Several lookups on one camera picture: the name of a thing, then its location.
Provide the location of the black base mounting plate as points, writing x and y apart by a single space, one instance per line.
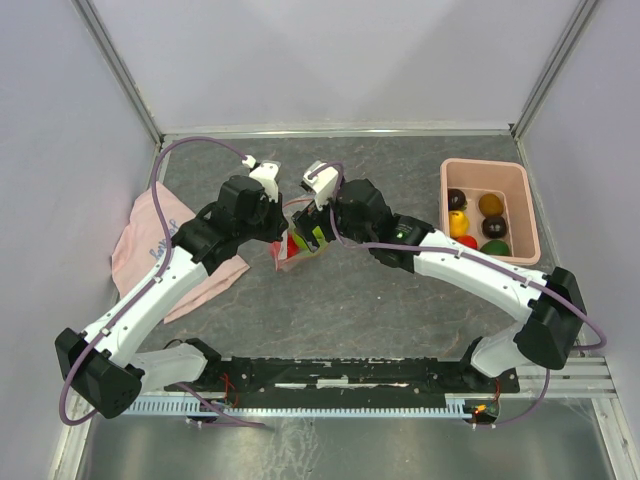
280 383

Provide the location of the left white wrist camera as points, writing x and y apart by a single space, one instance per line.
266 173

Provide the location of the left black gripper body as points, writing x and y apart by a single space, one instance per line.
265 225

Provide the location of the clear zip top bag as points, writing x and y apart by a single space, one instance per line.
277 249

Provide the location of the aluminium frame rail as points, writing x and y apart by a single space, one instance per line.
345 133

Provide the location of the green apple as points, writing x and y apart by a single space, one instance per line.
319 241

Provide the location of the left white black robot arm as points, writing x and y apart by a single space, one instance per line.
101 363

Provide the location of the dark green fruit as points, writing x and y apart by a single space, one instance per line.
496 247

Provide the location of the small red fruit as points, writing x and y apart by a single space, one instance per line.
468 241

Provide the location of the yellow lemon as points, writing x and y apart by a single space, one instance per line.
458 223

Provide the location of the red apple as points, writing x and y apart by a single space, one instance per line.
291 248

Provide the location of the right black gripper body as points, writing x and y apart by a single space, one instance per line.
356 234

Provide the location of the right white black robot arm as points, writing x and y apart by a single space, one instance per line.
546 308

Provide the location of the pink plastic bin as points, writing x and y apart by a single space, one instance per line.
510 182

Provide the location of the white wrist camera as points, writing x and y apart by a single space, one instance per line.
322 180
266 173

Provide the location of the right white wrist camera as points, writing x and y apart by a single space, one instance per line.
322 180

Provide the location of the pink folded cloth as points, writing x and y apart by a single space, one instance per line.
142 244

